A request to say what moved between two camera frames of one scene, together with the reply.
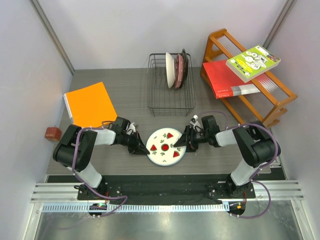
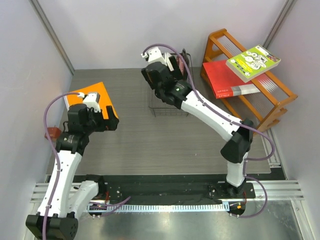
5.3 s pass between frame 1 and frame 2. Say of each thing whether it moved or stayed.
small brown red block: stayed
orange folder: stayed
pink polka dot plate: stayed
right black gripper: moved
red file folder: stayed
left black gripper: moved
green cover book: stayed
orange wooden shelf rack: stayed
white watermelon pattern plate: moved
